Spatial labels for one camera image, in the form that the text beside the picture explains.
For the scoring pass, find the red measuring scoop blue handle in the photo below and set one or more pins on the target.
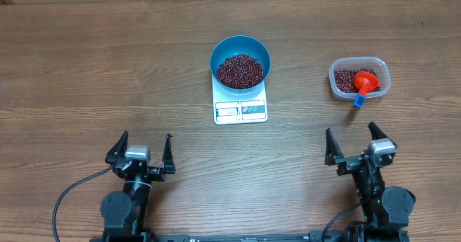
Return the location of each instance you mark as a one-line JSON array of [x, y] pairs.
[[365, 82]]

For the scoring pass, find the white digital kitchen scale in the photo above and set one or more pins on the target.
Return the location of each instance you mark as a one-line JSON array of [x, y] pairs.
[[232, 107]]

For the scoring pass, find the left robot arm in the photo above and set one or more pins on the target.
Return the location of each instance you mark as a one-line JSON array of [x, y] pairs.
[[124, 212]]

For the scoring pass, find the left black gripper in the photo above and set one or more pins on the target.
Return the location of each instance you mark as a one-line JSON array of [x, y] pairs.
[[168, 164]]

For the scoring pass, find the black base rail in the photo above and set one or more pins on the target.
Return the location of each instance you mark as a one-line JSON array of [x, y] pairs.
[[313, 236]]

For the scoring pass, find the red beans in bowl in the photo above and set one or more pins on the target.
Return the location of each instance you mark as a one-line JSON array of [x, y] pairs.
[[240, 71]]

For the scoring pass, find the red adzuki beans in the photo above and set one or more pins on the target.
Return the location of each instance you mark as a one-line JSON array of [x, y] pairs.
[[344, 79]]

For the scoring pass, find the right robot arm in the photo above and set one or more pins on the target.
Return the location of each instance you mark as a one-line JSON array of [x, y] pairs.
[[386, 209]]

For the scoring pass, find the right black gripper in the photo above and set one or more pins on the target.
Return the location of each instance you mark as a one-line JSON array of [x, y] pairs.
[[333, 156]]

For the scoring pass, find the clear plastic container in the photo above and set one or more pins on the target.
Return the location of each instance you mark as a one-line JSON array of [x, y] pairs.
[[354, 64]]

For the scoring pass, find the blue bowl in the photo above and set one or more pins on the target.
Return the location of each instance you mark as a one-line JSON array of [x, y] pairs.
[[240, 44]]

